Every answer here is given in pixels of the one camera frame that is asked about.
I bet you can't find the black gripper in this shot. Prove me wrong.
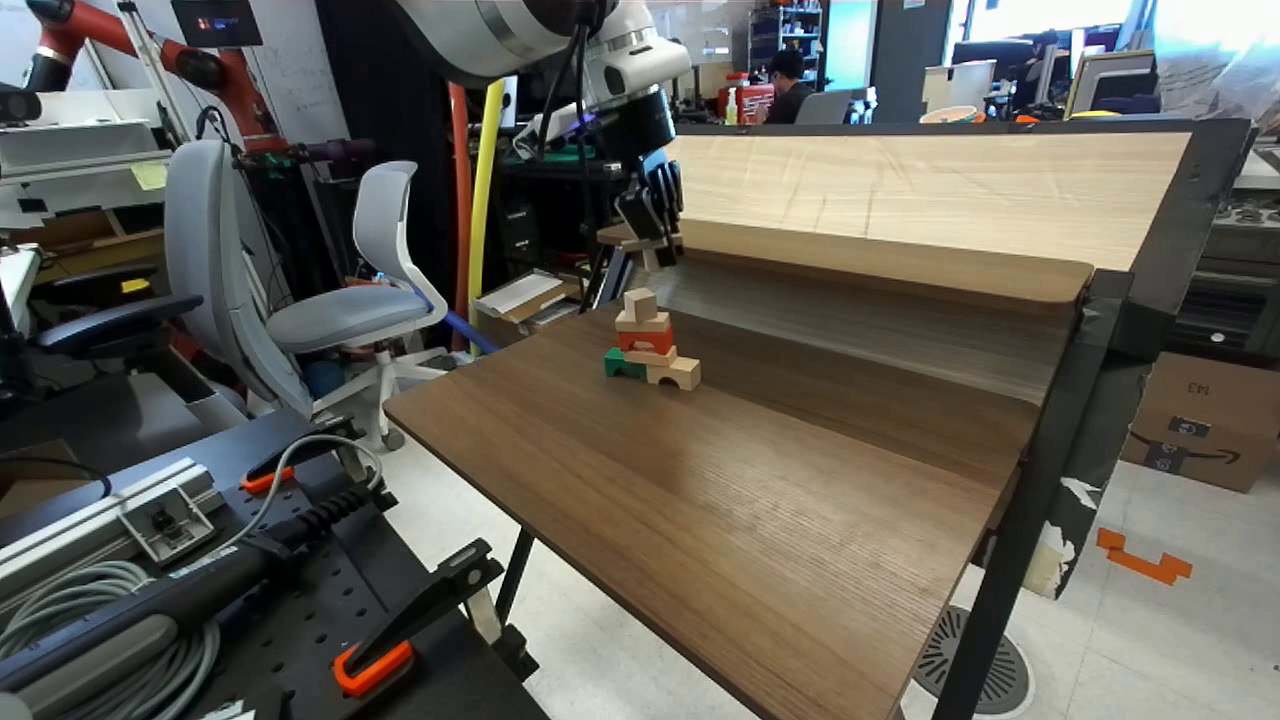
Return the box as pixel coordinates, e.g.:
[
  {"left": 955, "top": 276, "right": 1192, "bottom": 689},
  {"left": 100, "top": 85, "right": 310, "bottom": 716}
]
[{"left": 603, "top": 79, "right": 691, "bottom": 251}]

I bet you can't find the stack of flat boxes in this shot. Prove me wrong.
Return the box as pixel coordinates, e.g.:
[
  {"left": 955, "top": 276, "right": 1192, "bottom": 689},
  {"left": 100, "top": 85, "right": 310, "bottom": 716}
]
[{"left": 472, "top": 268, "right": 590, "bottom": 347}]

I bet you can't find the red wooden block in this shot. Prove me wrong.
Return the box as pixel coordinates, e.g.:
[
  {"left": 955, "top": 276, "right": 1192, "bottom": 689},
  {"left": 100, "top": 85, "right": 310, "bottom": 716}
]
[{"left": 613, "top": 324, "right": 681, "bottom": 361}]

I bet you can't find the green wooden block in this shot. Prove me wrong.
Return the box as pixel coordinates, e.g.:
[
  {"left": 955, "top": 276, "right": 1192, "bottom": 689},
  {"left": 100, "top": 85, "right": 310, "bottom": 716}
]
[{"left": 600, "top": 347, "right": 652, "bottom": 382}]

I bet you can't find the yellow pole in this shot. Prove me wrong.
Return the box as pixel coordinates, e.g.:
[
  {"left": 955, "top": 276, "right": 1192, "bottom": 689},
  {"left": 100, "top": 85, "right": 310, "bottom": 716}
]
[{"left": 464, "top": 75, "right": 513, "bottom": 324}]

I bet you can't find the natural wood arch block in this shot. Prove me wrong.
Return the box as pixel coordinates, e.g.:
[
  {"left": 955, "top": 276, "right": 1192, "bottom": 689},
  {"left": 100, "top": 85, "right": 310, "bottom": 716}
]
[{"left": 623, "top": 347, "right": 702, "bottom": 394}]

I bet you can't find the orange pole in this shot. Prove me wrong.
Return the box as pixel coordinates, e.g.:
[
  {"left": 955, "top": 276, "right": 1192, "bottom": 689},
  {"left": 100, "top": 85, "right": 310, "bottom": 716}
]
[{"left": 444, "top": 79, "right": 479, "bottom": 315}]

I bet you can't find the grey high-back office chair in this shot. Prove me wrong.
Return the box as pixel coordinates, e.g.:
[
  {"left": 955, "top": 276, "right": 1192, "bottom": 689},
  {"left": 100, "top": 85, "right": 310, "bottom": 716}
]
[{"left": 37, "top": 134, "right": 316, "bottom": 425}]

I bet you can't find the grey background monitor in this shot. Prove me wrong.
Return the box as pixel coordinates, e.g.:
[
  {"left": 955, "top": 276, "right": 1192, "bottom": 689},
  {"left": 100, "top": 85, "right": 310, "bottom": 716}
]
[{"left": 1062, "top": 48, "right": 1160, "bottom": 115}]

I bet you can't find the large black orange bar clamp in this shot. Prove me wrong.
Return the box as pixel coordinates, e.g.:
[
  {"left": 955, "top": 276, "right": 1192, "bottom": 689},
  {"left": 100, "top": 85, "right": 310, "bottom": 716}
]
[{"left": 329, "top": 535, "right": 508, "bottom": 705}]

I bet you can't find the black perforated work table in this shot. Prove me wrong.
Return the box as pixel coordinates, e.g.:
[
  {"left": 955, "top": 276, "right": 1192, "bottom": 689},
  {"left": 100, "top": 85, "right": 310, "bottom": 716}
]
[{"left": 0, "top": 405, "right": 552, "bottom": 720}]

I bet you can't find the round floor drain grate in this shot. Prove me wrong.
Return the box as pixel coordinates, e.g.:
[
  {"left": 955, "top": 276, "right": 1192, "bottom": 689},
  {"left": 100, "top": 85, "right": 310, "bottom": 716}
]
[{"left": 913, "top": 603, "right": 1034, "bottom": 720}]

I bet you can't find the large brown cardboard box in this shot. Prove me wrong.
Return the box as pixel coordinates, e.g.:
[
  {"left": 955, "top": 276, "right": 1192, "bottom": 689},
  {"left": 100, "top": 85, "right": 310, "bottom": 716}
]
[{"left": 1116, "top": 347, "right": 1280, "bottom": 496}]

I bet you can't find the white frame grey seat chair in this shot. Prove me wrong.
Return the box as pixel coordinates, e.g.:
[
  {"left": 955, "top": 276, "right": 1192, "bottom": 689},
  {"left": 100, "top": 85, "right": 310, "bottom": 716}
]
[{"left": 264, "top": 154, "right": 457, "bottom": 451}]

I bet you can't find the wooden desk with black frame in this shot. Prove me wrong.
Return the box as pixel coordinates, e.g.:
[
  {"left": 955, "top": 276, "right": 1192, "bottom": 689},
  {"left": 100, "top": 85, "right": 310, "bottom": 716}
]
[{"left": 385, "top": 115, "right": 1256, "bottom": 720}]

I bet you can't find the black clamp with orange handle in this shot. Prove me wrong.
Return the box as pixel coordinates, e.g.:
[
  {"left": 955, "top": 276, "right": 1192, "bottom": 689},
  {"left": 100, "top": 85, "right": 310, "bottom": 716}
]
[{"left": 236, "top": 455, "right": 304, "bottom": 504}]

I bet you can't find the aluminium extrusion rail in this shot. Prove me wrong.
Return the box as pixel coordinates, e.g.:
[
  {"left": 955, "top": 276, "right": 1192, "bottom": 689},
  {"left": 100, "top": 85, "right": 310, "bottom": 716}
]
[{"left": 0, "top": 455, "right": 223, "bottom": 603}]

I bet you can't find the grey cable bundle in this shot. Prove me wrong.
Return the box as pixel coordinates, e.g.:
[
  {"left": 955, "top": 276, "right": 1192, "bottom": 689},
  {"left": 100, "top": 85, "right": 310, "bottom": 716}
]
[{"left": 0, "top": 557, "right": 223, "bottom": 720}]

